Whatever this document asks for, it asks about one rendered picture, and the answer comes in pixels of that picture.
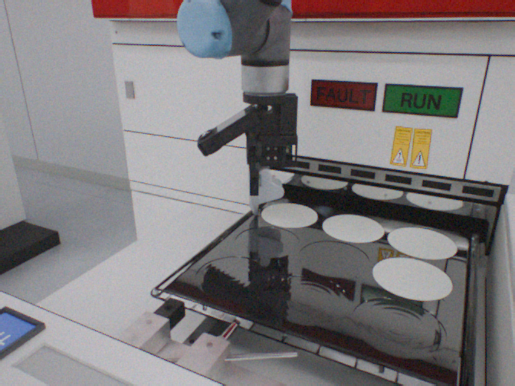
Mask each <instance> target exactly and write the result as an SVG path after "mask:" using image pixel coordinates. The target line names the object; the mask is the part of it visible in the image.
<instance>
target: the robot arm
mask: <svg viewBox="0 0 515 386"><path fill-rule="evenodd" d="M292 16H293V11H292V9H291V0H184V1H183V2H182V4H181V5H180V7H179V12H178V15H177V31H178V35H179V39H180V41H181V42H182V43H183V44H184V47H185V49H186V50H187V51H188V52H189V53H190V54H191V55H193V56H195V57H198V58H214V59H217V60H220V59H223V58H225V57H235V56H241V88H242V90H243V91H244V92H243V102H244V103H248V104H250V106H248V107H246V108H245V109H243V110H242V111H240V112H239V113H236V114H235V115H233V116H231V117H229V118H228V119H226V120H225V121H224V122H223V123H221V124H220V125H218V126H216V127H215V128H214V129H210V130H208V131H206V132H204V133H203V134H201V135H200V136H199V137H198V139H197V147H198V149H200V151H201V152H202V154H203V156H204V157H208V156H209V155H211V154H213V153H215V152H217V151H218V150H219V149H220V148H221V147H222V146H224V145H226V144H227V143H229V142H231V141H233V140H234V139H237V138H238V137H239V136H241V135H243V134H244V133H245V135H246V158H247V165H248V183H249V207H250V209H251V210H252V211H253V213H254V214H255V215H258V205H259V204H261V203H264V202H269V201H274V200H277V199H280V198H282V197H283V196H284V188H283V187H282V181H281V180H280V179H279V178H275V177H274V176H272V175H271V171H270V166H272V167H273V168H296V167H297V143H298V136H297V114H298V96H297V95H296V93H285V92H286V91H287V90H288V89H289V60H290V36H291V18H292ZM255 105H257V106H255ZM268 106H271V109H270V110H268V109H269V107H268ZM292 145H295V150H294V161H291V160H293V155H292Z"/></svg>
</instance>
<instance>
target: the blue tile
mask: <svg viewBox="0 0 515 386"><path fill-rule="evenodd" d="M33 328H34V325H32V324H30V323H27V322H25V321H23V320H21V319H17V318H15V317H14V316H11V315H9V314H7V313H3V314H1V315H0V351H1V350H2V349H3V348H5V347H7V346H9V344H11V343H12V342H13V341H15V340H16V339H18V338H19V337H21V336H23V335H24V334H26V333H27V332H29V331H31V330H32V329H33Z"/></svg>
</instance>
